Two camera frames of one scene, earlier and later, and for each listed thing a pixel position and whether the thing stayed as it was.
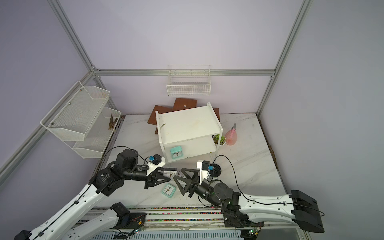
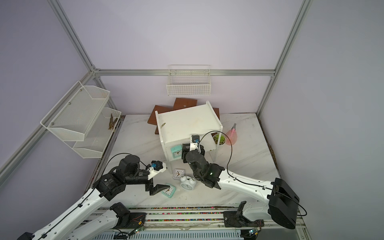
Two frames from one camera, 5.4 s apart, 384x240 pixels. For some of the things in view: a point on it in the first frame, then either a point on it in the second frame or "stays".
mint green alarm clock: (168, 190) stays
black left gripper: (153, 177) -> (156, 189)
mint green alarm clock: (176, 152) stays
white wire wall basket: (189, 80) stays
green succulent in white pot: (215, 138) stays
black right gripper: (194, 184) -> (186, 149)
